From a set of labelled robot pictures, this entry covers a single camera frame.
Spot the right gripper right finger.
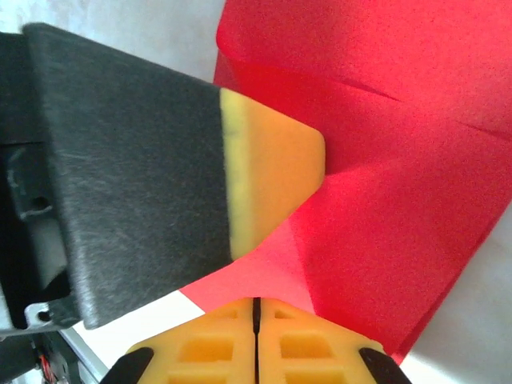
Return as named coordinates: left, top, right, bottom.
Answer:
left=258, top=298, right=411, bottom=384

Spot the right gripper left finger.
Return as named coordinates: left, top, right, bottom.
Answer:
left=102, top=298, right=256, bottom=384

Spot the red square paper sheet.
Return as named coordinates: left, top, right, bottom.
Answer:
left=179, top=0, right=512, bottom=363

